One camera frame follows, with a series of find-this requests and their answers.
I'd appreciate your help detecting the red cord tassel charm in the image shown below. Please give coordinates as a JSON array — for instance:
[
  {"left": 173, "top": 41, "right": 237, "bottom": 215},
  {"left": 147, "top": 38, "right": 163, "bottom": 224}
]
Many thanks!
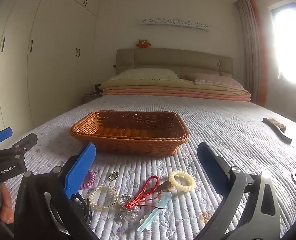
[{"left": 122, "top": 176, "right": 170, "bottom": 210}]

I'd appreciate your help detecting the cream spiral hair tie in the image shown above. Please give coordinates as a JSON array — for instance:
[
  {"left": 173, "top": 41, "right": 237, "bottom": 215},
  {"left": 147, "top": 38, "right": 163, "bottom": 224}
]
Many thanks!
[{"left": 168, "top": 170, "right": 196, "bottom": 193}]

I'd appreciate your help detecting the light blue hair clip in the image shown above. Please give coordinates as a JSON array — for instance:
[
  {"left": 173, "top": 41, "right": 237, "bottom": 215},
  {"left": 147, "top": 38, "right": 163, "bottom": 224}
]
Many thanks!
[{"left": 137, "top": 192, "right": 172, "bottom": 233}]

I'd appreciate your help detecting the person's left hand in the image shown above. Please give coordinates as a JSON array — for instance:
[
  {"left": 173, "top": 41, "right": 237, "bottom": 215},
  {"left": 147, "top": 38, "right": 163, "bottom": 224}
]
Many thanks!
[{"left": 0, "top": 182, "right": 14, "bottom": 224}]

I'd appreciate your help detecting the bedside nightstand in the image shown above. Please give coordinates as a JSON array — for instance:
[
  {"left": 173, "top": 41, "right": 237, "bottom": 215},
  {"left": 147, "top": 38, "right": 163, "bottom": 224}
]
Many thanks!
[{"left": 82, "top": 84, "right": 103, "bottom": 104}]

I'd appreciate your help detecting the brown wicker basket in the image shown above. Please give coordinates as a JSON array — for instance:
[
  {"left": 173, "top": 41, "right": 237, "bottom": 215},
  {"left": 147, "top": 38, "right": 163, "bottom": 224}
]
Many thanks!
[{"left": 70, "top": 111, "right": 190, "bottom": 157}]

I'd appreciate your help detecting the dark wooden brush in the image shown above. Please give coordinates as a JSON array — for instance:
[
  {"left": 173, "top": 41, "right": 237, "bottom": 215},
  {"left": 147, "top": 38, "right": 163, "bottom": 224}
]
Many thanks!
[{"left": 262, "top": 118, "right": 292, "bottom": 145}]

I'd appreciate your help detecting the white built-in wardrobe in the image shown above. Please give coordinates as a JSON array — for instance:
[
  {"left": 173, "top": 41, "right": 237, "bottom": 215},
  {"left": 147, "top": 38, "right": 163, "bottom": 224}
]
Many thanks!
[{"left": 0, "top": 0, "right": 100, "bottom": 137}]

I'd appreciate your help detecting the folded pink yellow blanket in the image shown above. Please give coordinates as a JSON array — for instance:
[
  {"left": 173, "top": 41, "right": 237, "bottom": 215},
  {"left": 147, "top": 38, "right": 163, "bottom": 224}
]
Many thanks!
[{"left": 100, "top": 80, "right": 251, "bottom": 102}]

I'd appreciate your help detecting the cream floral pillow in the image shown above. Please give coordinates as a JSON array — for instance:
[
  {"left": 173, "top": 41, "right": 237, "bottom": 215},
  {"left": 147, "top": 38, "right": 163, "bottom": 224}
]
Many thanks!
[{"left": 111, "top": 68, "right": 182, "bottom": 82}]

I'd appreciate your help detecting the pink pillow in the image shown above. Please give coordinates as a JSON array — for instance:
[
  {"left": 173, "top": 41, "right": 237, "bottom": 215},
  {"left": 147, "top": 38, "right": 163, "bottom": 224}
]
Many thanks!
[{"left": 186, "top": 73, "right": 244, "bottom": 89}]

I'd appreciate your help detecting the orange plush toy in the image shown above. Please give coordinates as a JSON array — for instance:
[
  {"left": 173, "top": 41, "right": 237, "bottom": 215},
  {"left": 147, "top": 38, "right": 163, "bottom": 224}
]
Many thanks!
[{"left": 135, "top": 39, "right": 151, "bottom": 49}]

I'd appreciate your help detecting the beige padded headboard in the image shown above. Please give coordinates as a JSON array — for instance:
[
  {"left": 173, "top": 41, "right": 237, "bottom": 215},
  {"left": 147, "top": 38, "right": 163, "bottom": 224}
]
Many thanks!
[{"left": 116, "top": 48, "right": 233, "bottom": 79}]

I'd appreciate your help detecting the beige orange curtain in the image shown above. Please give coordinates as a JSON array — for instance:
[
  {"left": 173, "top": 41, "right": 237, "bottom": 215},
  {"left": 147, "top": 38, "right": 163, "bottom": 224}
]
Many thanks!
[{"left": 236, "top": 0, "right": 268, "bottom": 107}]

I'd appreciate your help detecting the bright window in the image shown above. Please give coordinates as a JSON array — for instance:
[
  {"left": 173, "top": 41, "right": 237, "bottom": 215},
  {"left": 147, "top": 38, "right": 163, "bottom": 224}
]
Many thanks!
[{"left": 271, "top": 2, "right": 296, "bottom": 84}]

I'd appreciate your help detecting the purple spiral hair tie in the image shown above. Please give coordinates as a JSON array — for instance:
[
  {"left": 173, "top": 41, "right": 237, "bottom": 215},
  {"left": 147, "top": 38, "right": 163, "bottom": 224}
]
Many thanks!
[{"left": 79, "top": 169, "right": 96, "bottom": 190}]

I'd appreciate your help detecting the small silver ring pendant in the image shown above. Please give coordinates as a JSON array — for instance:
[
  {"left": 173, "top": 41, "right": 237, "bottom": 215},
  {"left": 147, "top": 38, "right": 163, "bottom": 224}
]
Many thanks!
[{"left": 108, "top": 171, "right": 119, "bottom": 181}]

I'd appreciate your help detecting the clear crystal bracelet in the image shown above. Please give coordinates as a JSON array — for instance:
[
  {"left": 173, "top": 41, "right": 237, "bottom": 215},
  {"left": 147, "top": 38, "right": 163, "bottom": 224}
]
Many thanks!
[{"left": 116, "top": 193, "right": 145, "bottom": 222}]

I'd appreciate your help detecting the white carved wall ornament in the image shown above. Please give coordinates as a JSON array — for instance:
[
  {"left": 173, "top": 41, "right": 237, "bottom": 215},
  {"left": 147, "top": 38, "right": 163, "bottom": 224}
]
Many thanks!
[{"left": 139, "top": 18, "right": 210, "bottom": 31}]

